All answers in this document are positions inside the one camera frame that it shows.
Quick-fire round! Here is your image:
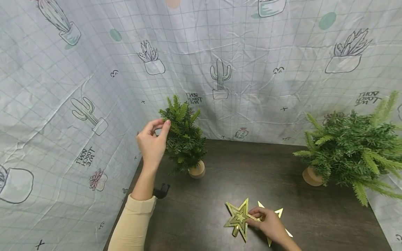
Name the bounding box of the person's left hand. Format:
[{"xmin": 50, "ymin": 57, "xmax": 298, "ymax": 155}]
[{"xmin": 136, "ymin": 119, "xmax": 172, "ymax": 172}]

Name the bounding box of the person's right hand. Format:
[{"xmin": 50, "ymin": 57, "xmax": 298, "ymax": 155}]
[{"xmin": 246, "ymin": 207, "xmax": 292, "ymax": 246}]

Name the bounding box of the gold glitter layered star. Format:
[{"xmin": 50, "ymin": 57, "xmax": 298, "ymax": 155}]
[{"xmin": 223, "ymin": 198, "xmax": 262, "ymax": 243}]

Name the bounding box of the small green artificial fir tree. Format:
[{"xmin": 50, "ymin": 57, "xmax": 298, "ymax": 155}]
[{"xmin": 158, "ymin": 94, "xmax": 208, "ymax": 180}]

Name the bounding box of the person's right forearm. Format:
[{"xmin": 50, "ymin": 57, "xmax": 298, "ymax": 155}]
[{"xmin": 280, "ymin": 236, "xmax": 303, "ymax": 251}]

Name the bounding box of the person's left forearm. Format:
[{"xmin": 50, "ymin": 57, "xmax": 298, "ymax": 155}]
[{"xmin": 107, "ymin": 167, "xmax": 157, "ymax": 251}]

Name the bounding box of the gold flat star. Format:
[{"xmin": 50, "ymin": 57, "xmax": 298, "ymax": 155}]
[{"xmin": 257, "ymin": 200, "xmax": 294, "ymax": 248}]

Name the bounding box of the black wrist band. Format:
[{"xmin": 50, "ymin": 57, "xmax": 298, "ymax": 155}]
[{"xmin": 152, "ymin": 183, "xmax": 171, "ymax": 200}]

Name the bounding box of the large green artificial fir tree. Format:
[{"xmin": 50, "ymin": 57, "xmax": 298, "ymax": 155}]
[{"xmin": 292, "ymin": 91, "xmax": 402, "ymax": 207}]

